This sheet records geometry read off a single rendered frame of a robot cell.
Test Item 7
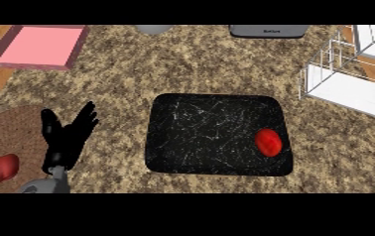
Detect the dark red rounded fruit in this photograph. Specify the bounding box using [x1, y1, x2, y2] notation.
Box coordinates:
[0, 153, 21, 183]

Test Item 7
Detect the black marbled tray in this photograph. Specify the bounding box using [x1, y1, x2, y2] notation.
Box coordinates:
[144, 92, 294, 177]

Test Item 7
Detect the pink board with maroon rim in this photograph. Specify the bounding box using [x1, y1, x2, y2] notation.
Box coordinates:
[0, 25, 92, 71]

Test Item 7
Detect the grey rounded object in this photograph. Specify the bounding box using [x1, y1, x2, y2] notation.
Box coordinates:
[135, 25, 173, 36]

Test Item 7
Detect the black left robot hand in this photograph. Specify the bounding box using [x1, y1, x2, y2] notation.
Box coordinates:
[41, 100, 101, 176]

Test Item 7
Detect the dark grey appliance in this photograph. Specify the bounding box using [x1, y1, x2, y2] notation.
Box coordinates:
[230, 25, 311, 39]

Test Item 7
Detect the red oval fruit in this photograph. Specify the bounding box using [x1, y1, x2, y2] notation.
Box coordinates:
[256, 128, 284, 158]

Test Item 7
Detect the white wire tiered shelf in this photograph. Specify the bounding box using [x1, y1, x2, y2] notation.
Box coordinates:
[297, 25, 375, 118]

